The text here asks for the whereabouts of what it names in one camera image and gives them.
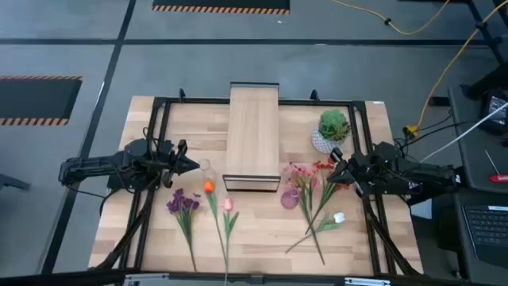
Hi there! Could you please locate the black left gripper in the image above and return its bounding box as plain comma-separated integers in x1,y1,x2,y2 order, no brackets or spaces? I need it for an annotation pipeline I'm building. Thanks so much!
157,138,201,189

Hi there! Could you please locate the black device white label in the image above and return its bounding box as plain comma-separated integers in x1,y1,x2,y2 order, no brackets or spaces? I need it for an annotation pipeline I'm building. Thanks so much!
478,87,508,135

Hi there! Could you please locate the orange artificial tulip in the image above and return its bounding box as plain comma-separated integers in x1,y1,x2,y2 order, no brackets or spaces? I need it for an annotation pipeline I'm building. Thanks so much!
202,180,231,286

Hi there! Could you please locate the black metal table frame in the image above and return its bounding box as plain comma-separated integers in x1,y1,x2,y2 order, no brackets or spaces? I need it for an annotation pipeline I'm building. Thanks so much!
93,87,424,277

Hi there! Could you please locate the clear glass vase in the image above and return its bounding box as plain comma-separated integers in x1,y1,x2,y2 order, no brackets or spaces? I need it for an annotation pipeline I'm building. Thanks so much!
198,157,217,184

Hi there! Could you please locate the white cable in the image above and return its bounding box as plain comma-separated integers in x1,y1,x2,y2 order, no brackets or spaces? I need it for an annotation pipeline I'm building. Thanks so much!
419,101,508,164

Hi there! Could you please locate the black metal stand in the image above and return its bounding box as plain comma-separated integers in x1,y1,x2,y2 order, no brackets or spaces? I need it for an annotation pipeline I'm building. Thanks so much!
460,0,508,100

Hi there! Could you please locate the black floor mat striped edge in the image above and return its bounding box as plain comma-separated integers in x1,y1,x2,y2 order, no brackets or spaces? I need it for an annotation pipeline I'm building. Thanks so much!
152,0,291,16
0,75,83,127

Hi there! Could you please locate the laptop keyboard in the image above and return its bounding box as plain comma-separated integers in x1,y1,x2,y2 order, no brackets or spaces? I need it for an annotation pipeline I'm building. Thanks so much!
462,204,508,269

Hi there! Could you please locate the pink artificial lily stem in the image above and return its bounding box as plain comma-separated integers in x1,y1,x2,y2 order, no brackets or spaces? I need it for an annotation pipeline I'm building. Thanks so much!
282,161,326,266

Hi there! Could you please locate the succulent in white patterned pot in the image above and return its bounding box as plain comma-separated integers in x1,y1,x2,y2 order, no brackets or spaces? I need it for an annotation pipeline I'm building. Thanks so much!
311,109,352,155

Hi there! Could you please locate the pink artificial tulip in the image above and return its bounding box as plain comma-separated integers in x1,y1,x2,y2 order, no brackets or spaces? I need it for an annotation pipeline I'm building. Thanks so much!
221,197,241,275

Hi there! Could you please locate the purple glass vase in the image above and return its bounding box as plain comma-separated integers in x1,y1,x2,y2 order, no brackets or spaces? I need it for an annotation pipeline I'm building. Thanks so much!
279,186,302,211

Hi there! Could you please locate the yellow extension cable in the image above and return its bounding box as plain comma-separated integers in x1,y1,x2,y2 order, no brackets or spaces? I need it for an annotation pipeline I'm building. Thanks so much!
403,0,508,139
330,0,452,36

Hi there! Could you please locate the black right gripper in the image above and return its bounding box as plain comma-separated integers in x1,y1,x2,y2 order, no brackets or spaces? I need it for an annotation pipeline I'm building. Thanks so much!
327,147,374,196

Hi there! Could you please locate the grey chair base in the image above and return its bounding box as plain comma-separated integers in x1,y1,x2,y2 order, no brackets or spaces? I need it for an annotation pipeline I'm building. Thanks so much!
0,172,31,192

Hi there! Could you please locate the wooden shelf black metal frame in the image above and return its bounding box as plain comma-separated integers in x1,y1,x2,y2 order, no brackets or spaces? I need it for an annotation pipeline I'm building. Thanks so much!
221,81,282,194

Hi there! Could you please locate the silver aluminium bar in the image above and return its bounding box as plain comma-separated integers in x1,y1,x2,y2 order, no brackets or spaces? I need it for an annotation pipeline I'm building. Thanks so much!
344,276,392,286
122,272,171,286

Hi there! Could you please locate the purple artificial flower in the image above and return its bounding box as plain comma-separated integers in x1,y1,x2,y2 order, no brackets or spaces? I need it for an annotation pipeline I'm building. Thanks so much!
165,187,202,273

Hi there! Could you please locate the white artificial tulip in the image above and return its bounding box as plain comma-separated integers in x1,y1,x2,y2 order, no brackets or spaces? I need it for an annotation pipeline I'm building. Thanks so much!
284,211,346,254

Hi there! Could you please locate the red-handled screwdriver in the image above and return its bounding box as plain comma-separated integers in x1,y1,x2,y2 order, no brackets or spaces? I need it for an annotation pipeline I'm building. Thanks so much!
483,149,508,184

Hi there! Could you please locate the red artificial flower stem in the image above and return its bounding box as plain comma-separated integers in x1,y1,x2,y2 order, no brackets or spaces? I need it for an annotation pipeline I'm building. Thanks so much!
303,157,350,236

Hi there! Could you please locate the dark grey desk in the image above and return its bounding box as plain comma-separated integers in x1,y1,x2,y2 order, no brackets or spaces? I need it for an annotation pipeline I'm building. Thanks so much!
448,85,508,286

